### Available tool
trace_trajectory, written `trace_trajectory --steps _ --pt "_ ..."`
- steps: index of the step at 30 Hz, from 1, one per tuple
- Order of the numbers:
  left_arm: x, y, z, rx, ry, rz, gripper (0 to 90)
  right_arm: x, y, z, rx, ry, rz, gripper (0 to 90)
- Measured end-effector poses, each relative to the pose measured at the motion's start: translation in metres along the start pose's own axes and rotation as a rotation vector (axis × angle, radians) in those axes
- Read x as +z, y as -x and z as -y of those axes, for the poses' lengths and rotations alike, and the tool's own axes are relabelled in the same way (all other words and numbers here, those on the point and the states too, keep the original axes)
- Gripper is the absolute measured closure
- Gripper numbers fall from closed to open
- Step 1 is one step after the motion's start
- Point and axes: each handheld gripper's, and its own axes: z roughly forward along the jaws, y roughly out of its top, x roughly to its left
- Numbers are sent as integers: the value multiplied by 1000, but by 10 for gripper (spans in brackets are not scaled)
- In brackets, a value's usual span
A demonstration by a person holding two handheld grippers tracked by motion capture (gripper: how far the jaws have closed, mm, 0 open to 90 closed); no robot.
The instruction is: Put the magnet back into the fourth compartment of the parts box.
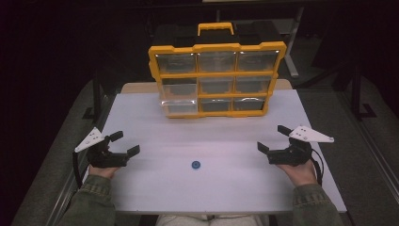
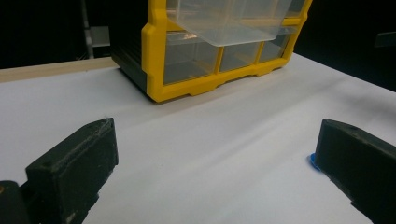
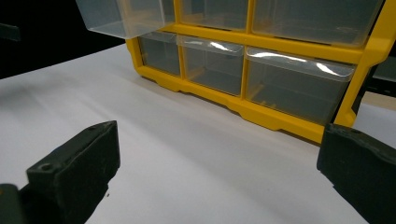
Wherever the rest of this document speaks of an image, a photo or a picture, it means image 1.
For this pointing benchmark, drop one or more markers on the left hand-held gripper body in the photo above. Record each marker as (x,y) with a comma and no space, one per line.
(103,158)

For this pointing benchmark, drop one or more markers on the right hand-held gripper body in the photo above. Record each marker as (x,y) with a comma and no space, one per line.
(291,156)

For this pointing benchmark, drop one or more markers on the small blue round disc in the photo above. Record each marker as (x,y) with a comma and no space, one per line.
(196,165)

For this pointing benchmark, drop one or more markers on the yellow and black organizer case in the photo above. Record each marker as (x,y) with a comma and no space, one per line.
(216,75)

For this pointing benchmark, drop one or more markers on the person's left hand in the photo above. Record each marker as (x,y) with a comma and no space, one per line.
(103,172)

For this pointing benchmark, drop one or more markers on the person's right hand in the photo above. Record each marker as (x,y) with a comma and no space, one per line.
(301,175)

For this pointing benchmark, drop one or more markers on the black metal stand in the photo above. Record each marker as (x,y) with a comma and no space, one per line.
(357,94)
(96,97)

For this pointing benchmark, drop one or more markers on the white metal desk leg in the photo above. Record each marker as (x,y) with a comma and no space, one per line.
(293,47)

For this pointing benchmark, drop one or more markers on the aluminium rail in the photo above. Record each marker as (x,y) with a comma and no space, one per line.
(67,194)
(373,150)

